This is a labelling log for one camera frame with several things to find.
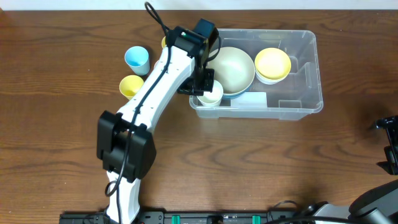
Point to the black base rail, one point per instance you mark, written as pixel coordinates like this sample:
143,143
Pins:
180,218

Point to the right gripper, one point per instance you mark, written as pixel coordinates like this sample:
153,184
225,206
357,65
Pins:
389,149

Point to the beige bowl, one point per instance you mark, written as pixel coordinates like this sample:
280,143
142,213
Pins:
234,69

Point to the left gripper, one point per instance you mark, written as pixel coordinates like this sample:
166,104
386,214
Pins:
196,86

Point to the dark blue bowl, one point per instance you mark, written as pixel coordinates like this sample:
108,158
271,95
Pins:
246,89
231,96

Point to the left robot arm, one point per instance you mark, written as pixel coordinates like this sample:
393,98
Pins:
125,142

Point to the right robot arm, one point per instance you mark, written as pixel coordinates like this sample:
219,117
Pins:
378,205

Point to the light blue cup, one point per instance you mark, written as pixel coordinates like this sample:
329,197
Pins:
137,58

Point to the pale green white cup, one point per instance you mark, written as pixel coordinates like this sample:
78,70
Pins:
212,98

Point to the yellow cup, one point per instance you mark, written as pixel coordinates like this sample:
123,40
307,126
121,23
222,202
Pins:
130,85
163,42

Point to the white bowl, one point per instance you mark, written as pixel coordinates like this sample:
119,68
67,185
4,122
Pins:
268,81

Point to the clear plastic storage container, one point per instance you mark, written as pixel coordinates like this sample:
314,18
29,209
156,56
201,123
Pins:
296,96

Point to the yellow bowl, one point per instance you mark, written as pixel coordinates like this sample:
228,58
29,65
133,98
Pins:
273,63

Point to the grey bowl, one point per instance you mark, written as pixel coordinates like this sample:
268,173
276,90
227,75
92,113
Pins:
270,78

